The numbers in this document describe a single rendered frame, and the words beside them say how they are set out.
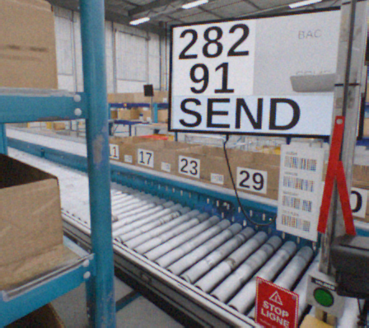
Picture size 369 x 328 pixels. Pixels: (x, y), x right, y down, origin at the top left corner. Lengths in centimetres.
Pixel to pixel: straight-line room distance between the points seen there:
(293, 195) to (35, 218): 49
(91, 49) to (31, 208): 19
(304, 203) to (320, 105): 23
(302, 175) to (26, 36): 53
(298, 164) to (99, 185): 42
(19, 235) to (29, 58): 19
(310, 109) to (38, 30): 57
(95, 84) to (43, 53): 6
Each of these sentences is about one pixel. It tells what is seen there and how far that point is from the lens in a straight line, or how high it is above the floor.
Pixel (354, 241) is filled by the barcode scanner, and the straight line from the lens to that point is 59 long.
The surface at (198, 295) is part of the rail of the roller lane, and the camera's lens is 94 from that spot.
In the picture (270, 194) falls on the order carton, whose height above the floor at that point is 91.
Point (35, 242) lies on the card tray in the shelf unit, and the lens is 37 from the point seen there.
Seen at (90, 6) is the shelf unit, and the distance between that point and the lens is 34.
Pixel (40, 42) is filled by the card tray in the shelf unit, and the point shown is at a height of 140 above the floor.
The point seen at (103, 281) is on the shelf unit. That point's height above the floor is 111.
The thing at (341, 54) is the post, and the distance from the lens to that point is 59.
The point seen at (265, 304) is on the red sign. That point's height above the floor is 85.
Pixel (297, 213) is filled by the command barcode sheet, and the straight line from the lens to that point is 64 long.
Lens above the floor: 133
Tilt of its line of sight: 8 degrees down
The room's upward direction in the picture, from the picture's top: straight up
